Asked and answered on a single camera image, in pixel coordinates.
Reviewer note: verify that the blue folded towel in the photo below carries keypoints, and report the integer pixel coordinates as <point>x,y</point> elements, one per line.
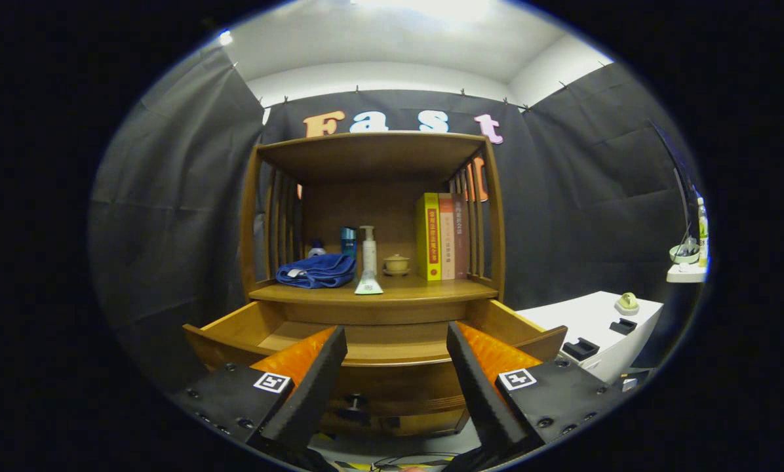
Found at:
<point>316,270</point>

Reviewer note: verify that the black plastic holder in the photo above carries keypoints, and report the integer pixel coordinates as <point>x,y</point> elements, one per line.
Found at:
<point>580,349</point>
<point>623,326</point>

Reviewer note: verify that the wooden drawer with black knob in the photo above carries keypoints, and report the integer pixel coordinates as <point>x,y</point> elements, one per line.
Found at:
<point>398,383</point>

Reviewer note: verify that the white wall shelf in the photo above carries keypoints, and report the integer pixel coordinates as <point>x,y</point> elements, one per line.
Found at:
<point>686,274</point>

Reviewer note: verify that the brown book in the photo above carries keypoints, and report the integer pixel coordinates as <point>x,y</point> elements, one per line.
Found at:
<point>461,236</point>

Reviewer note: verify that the blue transparent bottle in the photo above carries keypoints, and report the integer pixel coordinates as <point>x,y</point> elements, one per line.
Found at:
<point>348,242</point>

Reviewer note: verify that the white side cabinet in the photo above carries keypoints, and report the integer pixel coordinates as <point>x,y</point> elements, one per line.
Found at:
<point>562,318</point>

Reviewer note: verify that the frosted white tube green print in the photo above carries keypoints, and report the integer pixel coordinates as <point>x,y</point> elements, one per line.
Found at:
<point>369,287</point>

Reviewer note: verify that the green bowl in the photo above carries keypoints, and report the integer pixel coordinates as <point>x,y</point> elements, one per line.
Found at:
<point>682,254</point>

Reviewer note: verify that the pale green tape dispenser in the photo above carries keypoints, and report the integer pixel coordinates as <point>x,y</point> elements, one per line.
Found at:
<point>627,305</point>

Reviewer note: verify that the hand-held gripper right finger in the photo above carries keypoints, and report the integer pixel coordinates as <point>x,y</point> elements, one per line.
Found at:
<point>484,393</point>

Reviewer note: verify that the wooden countertop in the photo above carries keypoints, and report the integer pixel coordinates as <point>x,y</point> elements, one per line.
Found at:
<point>431,288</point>

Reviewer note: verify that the small white bottle blue cap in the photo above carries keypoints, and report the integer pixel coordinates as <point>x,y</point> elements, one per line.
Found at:
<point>316,250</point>

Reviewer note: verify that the beige lidded teacup with saucer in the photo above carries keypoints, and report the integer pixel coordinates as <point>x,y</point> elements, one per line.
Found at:
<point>396,264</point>

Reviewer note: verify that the white pump bottle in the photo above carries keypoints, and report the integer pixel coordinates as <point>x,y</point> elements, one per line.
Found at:
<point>368,252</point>

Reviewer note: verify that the yellow book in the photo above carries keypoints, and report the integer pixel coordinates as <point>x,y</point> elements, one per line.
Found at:
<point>425,236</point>

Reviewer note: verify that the cream and orange book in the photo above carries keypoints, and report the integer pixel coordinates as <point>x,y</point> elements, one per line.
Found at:
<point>446,236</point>

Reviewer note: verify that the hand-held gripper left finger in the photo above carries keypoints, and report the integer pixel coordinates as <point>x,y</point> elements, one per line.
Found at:
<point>316,393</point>

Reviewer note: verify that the wooden cabinet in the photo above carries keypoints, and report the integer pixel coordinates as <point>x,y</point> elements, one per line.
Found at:
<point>366,154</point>

